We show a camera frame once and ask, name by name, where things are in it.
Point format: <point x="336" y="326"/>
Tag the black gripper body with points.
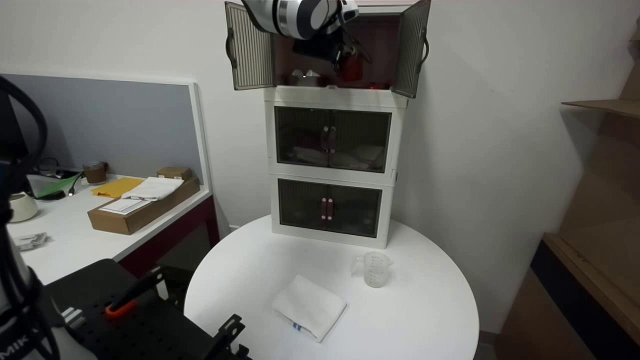
<point x="321" y="49"/>

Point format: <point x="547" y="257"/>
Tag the red cup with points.
<point x="352" y="71"/>

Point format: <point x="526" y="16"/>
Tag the clear plastic measuring cup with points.
<point x="376" y="273"/>

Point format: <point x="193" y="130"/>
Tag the brown cup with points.
<point x="97" y="172"/>

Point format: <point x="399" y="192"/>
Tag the metal bowl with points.
<point x="305" y="79"/>

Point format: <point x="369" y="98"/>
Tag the smoked translucent cabinet door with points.
<point x="251" y="53"/>
<point x="410" y="47"/>

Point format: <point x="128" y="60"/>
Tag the white three-tier storage cabinet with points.
<point x="331" y="178"/>

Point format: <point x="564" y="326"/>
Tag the white paper sheets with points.
<point x="151" y="190"/>

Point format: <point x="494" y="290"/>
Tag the grey desk partition panel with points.
<point x="101" y="121"/>

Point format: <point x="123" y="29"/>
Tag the yellow envelope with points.
<point x="113" y="188"/>

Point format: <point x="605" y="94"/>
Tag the folded white cloth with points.
<point x="310" y="307"/>

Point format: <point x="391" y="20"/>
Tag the shallow cardboard box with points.
<point x="133" y="220"/>

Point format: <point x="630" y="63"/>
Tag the wooden shelf unit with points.
<point x="601" y="200"/>

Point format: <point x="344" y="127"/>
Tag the green plastic bag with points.
<point x="53" y="185"/>

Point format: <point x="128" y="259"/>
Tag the white office desk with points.
<point x="72" y="247"/>

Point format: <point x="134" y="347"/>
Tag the black perforated mounting board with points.
<point x="153" y="332"/>

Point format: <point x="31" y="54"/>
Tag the white bowl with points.
<point x="25" y="208"/>

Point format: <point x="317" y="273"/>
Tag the crumpled clear plastic wrap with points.
<point x="32" y="240"/>

